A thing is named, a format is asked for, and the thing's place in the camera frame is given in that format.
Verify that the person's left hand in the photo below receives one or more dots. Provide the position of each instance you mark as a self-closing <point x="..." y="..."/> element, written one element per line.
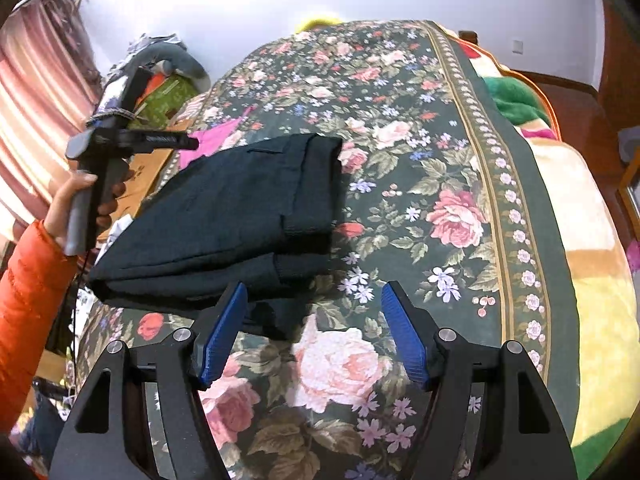
<point x="67" y="200"/>

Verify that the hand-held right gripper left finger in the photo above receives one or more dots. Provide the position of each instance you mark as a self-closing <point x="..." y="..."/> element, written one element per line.
<point x="222" y="330"/>

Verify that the wooden bed post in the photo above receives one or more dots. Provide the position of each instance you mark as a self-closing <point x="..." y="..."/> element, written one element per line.
<point x="468" y="36"/>

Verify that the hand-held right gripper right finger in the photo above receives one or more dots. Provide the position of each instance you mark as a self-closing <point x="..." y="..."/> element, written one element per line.
<point x="402" y="330"/>

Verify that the black pants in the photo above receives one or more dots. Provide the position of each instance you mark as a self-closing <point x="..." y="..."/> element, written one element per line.
<point x="225" y="210"/>

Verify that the pink cloth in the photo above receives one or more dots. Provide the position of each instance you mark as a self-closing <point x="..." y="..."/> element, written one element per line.
<point x="215" y="140"/>

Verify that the colourful fleece blanket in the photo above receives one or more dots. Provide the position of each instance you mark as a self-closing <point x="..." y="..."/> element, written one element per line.
<point x="595" y="260"/>

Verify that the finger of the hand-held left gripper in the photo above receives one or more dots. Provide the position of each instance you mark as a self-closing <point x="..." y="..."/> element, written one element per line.
<point x="165" y="140"/>

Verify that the pink curtain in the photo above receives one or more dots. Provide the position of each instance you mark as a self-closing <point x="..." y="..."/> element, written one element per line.
<point x="35" y="110"/>

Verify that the white wall socket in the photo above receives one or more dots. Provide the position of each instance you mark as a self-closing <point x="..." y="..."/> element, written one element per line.
<point x="518" y="47"/>

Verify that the floral blanket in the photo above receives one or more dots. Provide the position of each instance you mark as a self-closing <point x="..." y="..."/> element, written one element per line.
<point x="425" y="160"/>

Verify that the green storage box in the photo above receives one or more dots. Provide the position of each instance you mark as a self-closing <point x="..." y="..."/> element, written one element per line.
<point x="170" y="97"/>

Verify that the yellow headboard pad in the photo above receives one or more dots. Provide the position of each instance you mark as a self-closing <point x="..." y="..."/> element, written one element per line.
<point x="317" y="21"/>

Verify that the wooden furniture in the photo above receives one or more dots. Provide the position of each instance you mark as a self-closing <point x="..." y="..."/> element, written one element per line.
<point x="631" y="185"/>

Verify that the wooden lap desk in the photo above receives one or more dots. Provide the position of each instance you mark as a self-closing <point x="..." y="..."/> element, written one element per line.
<point x="150" y="170"/>

